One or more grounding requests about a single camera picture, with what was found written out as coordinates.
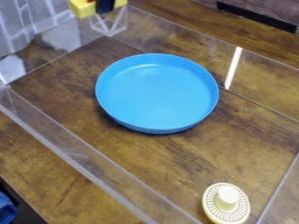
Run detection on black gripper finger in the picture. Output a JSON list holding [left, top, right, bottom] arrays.
[[97, 0, 117, 14]]

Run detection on yellow brick with label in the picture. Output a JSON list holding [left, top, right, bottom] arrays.
[[70, 0, 129, 19]]

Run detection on blue round tray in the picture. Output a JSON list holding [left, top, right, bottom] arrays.
[[95, 53, 221, 135]]

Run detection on white patterned curtain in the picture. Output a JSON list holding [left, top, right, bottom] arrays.
[[0, 0, 74, 58]]

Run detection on blue object at corner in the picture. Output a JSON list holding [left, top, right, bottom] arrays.
[[0, 192, 18, 224]]

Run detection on cream round sink strainer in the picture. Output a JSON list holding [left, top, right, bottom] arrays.
[[202, 183, 252, 224]]

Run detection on clear acrylic enclosure wall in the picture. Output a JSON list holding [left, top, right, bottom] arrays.
[[0, 0, 299, 224]]

